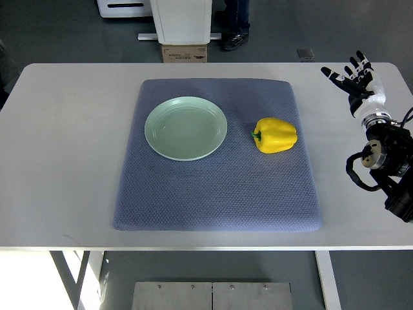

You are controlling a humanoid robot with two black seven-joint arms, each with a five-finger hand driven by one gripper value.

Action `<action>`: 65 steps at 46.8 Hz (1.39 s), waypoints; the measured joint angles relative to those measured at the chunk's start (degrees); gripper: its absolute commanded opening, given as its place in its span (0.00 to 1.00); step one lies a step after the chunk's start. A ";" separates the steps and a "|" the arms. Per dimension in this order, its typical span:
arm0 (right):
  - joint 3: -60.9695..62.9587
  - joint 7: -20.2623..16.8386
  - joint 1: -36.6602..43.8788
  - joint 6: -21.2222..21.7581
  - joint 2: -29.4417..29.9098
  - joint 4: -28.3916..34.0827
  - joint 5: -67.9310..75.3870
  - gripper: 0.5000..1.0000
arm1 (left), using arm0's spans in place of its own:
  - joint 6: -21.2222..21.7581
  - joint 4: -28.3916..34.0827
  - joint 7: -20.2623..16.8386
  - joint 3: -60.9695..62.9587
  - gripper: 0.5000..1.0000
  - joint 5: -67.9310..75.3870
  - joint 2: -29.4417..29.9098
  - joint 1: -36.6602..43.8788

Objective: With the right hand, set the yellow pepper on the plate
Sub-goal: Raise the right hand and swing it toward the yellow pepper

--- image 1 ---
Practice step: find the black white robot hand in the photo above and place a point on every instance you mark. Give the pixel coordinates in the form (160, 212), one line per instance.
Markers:
(366, 95)

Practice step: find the yellow bell pepper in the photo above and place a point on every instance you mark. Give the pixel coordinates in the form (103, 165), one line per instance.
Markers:
(272, 135)

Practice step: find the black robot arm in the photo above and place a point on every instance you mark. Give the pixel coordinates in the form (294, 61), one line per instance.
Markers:
(388, 156)

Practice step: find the light green plate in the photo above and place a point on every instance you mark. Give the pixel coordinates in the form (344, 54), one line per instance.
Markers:
(185, 128)

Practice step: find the metal floor plate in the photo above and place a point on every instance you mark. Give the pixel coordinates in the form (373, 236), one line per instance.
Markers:
(212, 295)

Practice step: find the grey floor outlet cover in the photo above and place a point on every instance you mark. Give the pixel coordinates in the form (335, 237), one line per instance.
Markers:
(305, 54)

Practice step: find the person in jeans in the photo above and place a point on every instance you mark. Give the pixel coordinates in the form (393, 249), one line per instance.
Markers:
(234, 17)

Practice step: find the blue textured mat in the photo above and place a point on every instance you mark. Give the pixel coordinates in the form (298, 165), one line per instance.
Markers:
(237, 187)

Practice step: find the white base bar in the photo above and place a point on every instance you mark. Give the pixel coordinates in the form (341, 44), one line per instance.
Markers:
(179, 39)

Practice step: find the white table leg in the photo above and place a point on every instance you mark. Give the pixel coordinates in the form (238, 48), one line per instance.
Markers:
(328, 281)

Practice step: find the cardboard box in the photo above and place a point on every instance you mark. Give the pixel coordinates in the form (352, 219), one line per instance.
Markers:
(184, 53)

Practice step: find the white appliance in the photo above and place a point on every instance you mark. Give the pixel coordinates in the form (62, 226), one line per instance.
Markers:
(123, 9)

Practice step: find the grey left table leg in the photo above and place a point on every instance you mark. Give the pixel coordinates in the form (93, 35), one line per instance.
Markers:
(73, 286)

